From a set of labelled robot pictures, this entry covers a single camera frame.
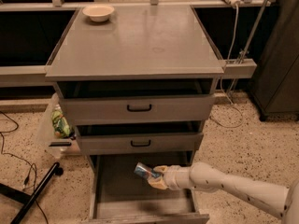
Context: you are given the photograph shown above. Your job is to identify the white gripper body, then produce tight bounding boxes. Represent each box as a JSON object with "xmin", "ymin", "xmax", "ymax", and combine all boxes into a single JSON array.
[{"xmin": 164, "ymin": 165, "xmax": 191, "ymax": 190}]

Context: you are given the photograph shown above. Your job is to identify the blue redbull can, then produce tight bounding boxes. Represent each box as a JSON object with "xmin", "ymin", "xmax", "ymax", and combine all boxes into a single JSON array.
[{"xmin": 134, "ymin": 162, "xmax": 161, "ymax": 180}]

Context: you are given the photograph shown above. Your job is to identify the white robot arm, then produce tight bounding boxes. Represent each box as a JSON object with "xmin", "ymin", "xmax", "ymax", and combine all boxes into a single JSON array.
[{"xmin": 148, "ymin": 162, "xmax": 299, "ymax": 224}]

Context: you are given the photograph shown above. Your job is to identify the grey bottom drawer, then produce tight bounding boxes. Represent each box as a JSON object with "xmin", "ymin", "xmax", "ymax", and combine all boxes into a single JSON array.
[{"xmin": 89, "ymin": 151, "xmax": 209, "ymax": 224}]

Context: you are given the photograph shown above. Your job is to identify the grey drawer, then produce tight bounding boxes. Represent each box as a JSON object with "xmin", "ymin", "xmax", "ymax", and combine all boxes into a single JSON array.
[
  {"xmin": 59, "ymin": 95, "xmax": 215, "ymax": 125},
  {"xmin": 89, "ymin": 151, "xmax": 209, "ymax": 224},
  {"xmin": 78, "ymin": 133, "xmax": 203, "ymax": 155}
]

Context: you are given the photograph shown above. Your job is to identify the grey middle drawer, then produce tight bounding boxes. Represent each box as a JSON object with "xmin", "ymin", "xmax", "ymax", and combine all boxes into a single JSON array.
[{"xmin": 78, "ymin": 133, "xmax": 203, "ymax": 155}]

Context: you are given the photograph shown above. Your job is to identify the grey drawer cabinet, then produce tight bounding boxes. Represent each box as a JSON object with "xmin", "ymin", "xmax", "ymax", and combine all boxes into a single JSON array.
[{"xmin": 45, "ymin": 4, "xmax": 225, "ymax": 224}]

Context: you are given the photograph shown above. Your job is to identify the grey top drawer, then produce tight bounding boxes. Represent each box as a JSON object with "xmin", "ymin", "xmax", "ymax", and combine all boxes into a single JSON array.
[{"xmin": 59, "ymin": 95, "xmax": 215, "ymax": 125}]

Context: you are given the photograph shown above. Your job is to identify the green snack bag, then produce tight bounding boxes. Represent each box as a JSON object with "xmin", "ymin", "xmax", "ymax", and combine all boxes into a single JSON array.
[{"xmin": 50, "ymin": 105, "xmax": 72, "ymax": 138}]

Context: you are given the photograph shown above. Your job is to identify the clear plastic storage bin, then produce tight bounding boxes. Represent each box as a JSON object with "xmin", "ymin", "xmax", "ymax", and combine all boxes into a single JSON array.
[{"xmin": 36, "ymin": 93, "xmax": 80, "ymax": 159}]

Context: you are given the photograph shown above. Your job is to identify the black stand leg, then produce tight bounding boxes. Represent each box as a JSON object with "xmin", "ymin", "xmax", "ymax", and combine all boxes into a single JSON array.
[{"xmin": 0, "ymin": 162, "xmax": 64, "ymax": 224}]

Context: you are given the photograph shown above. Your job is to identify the white bowl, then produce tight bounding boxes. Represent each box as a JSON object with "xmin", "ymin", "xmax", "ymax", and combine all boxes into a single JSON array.
[{"xmin": 82, "ymin": 5, "xmax": 114, "ymax": 22}]

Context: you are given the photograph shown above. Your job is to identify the white hanging cable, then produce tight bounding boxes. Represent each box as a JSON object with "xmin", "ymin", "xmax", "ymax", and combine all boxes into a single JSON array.
[{"xmin": 208, "ymin": 3, "xmax": 244, "ymax": 129}]

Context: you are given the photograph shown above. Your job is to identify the black floor cable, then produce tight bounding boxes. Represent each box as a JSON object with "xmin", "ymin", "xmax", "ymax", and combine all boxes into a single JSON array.
[{"xmin": 0, "ymin": 111, "xmax": 50, "ymax": 224}]

